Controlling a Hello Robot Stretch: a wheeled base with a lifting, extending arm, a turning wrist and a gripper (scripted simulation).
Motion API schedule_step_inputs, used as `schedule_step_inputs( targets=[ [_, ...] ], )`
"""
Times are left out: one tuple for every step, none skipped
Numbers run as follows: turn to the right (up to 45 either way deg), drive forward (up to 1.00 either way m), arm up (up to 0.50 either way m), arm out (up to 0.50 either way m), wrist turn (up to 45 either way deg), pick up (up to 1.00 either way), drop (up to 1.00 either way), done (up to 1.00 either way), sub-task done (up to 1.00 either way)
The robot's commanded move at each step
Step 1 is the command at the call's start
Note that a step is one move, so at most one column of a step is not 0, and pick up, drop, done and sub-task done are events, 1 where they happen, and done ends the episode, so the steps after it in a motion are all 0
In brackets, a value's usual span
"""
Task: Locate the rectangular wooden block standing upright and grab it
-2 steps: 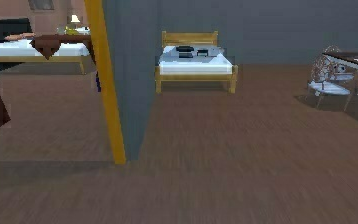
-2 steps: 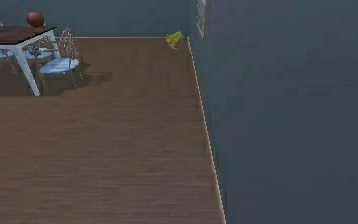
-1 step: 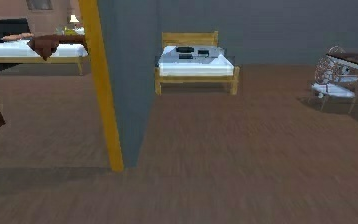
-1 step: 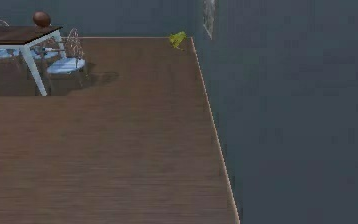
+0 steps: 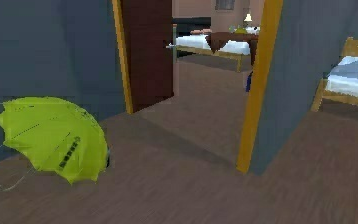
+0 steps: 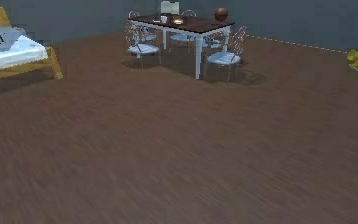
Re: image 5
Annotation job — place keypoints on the blue object on floor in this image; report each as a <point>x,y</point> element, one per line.
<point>249,82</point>

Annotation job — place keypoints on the lime green open umbrella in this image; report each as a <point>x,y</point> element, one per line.
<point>50,133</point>

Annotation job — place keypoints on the dark brown room door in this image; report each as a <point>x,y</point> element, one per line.
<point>147,50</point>

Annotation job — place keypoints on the wooden bed with grey blanket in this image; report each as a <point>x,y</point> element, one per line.
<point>347,80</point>

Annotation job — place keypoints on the grey framed window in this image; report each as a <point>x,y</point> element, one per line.
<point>224,4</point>

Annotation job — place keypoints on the white table lamp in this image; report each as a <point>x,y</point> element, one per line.
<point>248,18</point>

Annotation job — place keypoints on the black headboard cushion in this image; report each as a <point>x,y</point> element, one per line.
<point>192,24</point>

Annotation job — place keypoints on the brown cloth on bed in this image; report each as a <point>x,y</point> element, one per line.
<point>230,39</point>

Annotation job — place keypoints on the wooden bed with white mattress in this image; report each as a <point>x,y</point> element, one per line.
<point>200,45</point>

